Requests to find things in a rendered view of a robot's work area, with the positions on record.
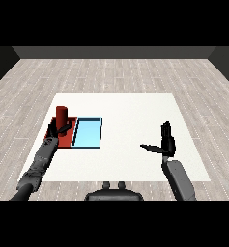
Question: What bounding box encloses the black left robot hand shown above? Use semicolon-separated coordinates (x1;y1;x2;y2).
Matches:
45;117;72;140

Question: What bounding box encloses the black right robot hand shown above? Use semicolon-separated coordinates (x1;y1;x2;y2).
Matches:
139;120;177;159

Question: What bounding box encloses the dark grey robot body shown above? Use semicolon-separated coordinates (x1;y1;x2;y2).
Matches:
84;181;145;202

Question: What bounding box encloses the red shallow open box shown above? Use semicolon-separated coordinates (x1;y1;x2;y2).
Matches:
44;116;79;149

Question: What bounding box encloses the small red can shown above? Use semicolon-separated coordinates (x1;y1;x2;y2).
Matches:
55;105;69;129

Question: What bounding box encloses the light blue shallow open box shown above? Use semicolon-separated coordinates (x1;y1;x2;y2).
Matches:
70;117;103;150

